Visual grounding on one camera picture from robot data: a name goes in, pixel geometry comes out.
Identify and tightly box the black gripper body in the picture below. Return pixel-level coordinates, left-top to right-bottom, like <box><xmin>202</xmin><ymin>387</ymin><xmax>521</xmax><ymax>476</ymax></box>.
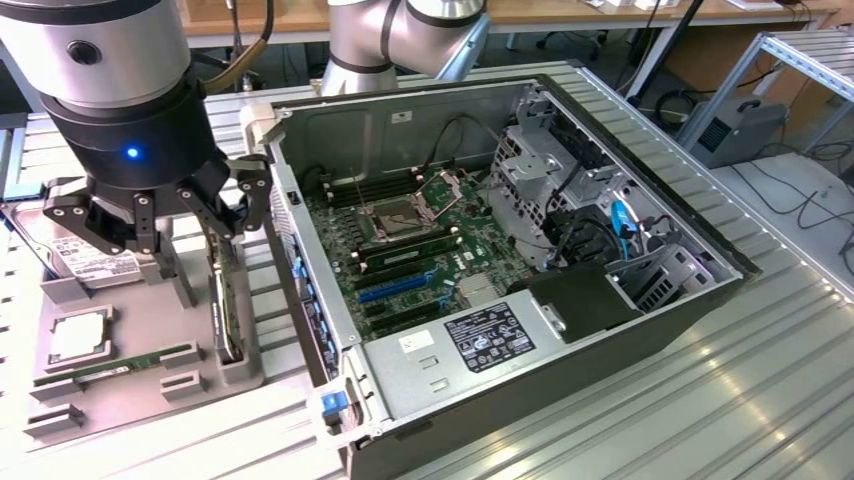
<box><xmin>39</xmin><ymin>78</ymin><xmax>233</xmax><ymax>202</ymax></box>

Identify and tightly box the black graphics card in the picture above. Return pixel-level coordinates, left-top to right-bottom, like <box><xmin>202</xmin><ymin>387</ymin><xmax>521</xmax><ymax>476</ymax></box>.
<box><xmin>205</xmin><ymin>237</ymin><xmax>247</xmax><ymax>364</ymax></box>

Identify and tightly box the silver hard disk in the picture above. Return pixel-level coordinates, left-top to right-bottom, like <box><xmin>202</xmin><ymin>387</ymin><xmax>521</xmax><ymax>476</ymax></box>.
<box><xmin>0</xmin><ymin>199</ymin><xmax>146</xmax><ymax>291</ymax></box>

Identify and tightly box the blue disk caddy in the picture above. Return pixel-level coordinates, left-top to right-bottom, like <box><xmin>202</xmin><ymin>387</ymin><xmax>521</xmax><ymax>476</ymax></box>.
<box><xmin>0</xmin><ymin>179</ymin><xmax>55</xmax><ymax>236</ymax></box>

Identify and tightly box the grey parts rack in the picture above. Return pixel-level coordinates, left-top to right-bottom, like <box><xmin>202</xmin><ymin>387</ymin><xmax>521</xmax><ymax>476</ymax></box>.
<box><xmin>19</xmin><ymin>214</ymin><xmax>268</xmax><ymax>454</ymax></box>

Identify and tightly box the silver CPU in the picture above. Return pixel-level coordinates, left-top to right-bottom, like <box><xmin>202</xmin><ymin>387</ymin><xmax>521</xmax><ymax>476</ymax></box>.
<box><xmin>47</xmin><ymin>313</ymin><xmax>113</xmax><ymax>364</ymax></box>

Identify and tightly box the CPU socket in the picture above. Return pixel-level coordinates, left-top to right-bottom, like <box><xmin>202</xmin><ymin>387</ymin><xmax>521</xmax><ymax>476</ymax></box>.
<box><xmin>360</xmin><ymin>199</ymin><xmax>436</xmax><ymax>241</ymax></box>

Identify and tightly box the black expansion slot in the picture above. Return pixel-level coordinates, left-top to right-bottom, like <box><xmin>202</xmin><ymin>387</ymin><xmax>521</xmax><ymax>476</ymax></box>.
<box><xmin>365</xmin><ymin>297</ymin><xmax>441</xmax><ymax>321</ymax></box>
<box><xmin>352</xmin><ymin>267</ymin><xmax>426</xmax><ymax>292</ymax></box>
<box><xmin>369</xmin><ymin>308</ymin><xmax>448</xmax><ymax>335</ymax></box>

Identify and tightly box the green RAM stick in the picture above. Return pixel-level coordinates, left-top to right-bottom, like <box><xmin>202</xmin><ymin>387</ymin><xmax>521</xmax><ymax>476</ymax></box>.
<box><xmin>365</xmin><ymin>234</ymin><xmax>462</xmax><ymax>266</ymax></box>
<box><xmin>31</xmin><ymin>344</ymin><xmax>193</xmax><ymax>389</ymax></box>

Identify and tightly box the blue expansion slot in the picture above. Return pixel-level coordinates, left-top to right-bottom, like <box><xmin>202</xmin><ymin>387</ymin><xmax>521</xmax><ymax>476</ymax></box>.
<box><xmin>358</xmin><ymin>276</ymin><xmax>430</xmax><ymax>304</ymax></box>

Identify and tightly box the metal socket cover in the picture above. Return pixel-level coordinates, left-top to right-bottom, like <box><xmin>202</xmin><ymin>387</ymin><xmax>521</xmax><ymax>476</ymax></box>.
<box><xmin>413</xmin><ymin>169</ymin><xmax>469</xmax><ymax>221</ymax></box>

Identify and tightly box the green motherboard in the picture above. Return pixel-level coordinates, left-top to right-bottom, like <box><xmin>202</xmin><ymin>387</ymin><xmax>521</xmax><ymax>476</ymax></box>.
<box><xmin>304</xmin><ymin>167</ymin><xmax>540</xmax><ymax>341</ymax></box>

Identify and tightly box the silver chipset heatsink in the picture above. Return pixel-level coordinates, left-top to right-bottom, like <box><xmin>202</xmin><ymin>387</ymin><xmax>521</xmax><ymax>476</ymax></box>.
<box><xmin>457</xmin><ymin>277</ymin><xmax>506</xmax><ymax>306</ymax></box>

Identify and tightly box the silver power supply unit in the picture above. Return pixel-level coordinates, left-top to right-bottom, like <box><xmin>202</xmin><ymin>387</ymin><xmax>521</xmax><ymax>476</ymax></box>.
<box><xmin>346</xmin><ymin>289</ymin><xmax>569</xmax><ymax>421</ymax></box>

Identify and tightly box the silver drive cage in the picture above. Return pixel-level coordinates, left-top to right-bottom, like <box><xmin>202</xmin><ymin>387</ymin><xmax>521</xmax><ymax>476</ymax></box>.
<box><xmin>490</xmin><ymin>124</ymin><xmax>606</xmax><ymax>266</ymax></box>

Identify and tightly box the black office chair base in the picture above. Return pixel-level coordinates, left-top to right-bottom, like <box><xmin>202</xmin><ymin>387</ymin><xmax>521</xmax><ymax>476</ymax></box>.
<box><xmin>510</xmin><ymin>28</ymin><xmax>610</xmax><ymax>62</ymax></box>

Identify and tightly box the silver disk bay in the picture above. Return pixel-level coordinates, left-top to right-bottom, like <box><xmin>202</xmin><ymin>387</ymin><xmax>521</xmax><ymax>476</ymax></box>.
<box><xmin>610</xmin><ymin>244</ymin><xmax>713</xmax><ymax>314</ymax></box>

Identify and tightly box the black open PC case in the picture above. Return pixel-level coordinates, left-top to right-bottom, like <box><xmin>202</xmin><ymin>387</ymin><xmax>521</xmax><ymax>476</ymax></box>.
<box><xmin>238</xmin><ymin>72</ymin><xmax>764</xmax><ymax>480</ymax></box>

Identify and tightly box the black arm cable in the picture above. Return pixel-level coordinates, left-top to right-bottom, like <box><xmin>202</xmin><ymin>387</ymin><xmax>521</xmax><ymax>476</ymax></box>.
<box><xmin>199</xmin><ymin>0</ymin><xmax>277</xmax><ymax>94</ymax></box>

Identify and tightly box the black looped wire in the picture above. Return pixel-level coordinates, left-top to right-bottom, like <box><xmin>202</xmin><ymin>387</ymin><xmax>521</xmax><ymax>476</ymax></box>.
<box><xmin>425</xmin><ymin>114</ymin><xmax>500</xmax><ymax>166</ymax></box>

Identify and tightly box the black power wire bundle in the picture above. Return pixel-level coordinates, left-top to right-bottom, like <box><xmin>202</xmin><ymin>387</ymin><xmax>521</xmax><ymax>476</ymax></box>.
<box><xmin>541</xmin><ymin>164</ymin><xmax>620</xmax><ymax>269</ymax></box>

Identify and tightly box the blue wire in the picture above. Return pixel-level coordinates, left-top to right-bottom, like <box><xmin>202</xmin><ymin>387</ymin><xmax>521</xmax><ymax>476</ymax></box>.
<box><xmin>610</xmin><ymin>199</ymin><xmax>636</xmax><ymax>261</ymax></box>

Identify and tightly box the black coiled cable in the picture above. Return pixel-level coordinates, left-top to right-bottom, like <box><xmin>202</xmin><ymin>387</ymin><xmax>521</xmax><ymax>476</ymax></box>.
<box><xmin>653</xmin><ymin>88</ymin><xmax>700</xmax><ymax>126</ymax></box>

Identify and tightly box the grey machine with handle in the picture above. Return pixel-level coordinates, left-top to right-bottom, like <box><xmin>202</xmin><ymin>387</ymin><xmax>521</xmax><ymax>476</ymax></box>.
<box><xmin>677</xmin><ymin>97</ymin><xmax>793</xmax><ymax>169</ymax></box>

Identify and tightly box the wooden desk white frame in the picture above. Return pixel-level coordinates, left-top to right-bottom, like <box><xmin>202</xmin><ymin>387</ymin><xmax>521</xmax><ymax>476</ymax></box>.
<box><xmin>183</xmin><ymin>0</ymin><xmax>844</xmax><ymax>109</ymax></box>

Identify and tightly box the black cable on side table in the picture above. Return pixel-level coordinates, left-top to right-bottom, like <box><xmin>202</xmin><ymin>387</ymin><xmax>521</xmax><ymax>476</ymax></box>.
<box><xmin>727</xmin><ymin>162</ymin><xmax>854</xmax><ymax>234</ymax></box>

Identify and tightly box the aluminium frame rack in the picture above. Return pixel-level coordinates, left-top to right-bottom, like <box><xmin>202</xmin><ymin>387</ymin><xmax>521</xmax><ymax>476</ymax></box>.
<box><xmin>693</xmin><ymin>27</ymin><xmax>854</xmax><ymax>156</ymax></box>

